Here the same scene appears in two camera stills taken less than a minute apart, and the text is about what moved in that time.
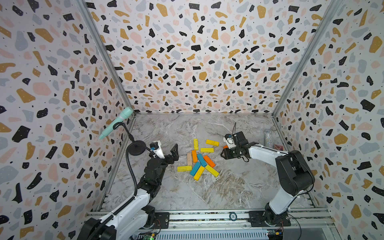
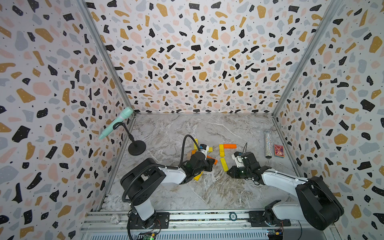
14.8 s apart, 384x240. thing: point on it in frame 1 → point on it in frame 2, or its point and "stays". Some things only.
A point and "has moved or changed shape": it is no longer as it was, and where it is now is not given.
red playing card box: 278,147 stays
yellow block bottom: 199,173 stays
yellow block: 212,170 → 224,163
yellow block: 212,142 has moved or changed shape
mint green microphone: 126,112 stays
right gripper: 227,153 → 234,175
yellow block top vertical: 196,144 stays
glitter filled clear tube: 268,138 stays
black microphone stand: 135,147 stays
